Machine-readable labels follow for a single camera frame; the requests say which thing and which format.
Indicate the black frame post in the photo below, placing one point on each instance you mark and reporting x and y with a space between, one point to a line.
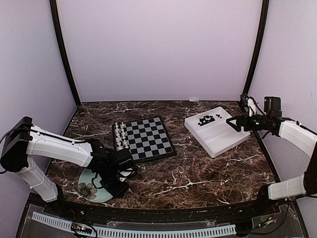
62 51
257 47

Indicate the white plastic tray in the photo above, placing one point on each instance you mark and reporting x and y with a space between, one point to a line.
216 137

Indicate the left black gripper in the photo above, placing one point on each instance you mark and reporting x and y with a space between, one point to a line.
118 192

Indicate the white slotted cable duct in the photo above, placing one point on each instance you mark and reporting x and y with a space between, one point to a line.
134 230

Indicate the black chess pieces pile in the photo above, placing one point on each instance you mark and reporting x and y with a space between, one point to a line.
208 119

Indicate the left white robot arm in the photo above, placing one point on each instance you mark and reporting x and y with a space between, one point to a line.
25 140

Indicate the green floral ceramic plate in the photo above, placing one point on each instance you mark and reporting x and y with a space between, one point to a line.
90 188

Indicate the right black frame post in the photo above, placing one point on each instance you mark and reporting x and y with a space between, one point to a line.
257 47

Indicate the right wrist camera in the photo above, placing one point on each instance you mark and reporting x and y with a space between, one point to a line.
272 107

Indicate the black front rail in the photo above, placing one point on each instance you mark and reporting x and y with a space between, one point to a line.
235 213

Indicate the left black frame post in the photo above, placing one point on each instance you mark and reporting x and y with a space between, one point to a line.
62 51

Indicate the black and white chessboard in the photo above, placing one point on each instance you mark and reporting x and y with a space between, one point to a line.
146 139

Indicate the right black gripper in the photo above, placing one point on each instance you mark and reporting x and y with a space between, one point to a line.
240 119

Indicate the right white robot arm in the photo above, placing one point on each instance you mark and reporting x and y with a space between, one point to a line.
298 135

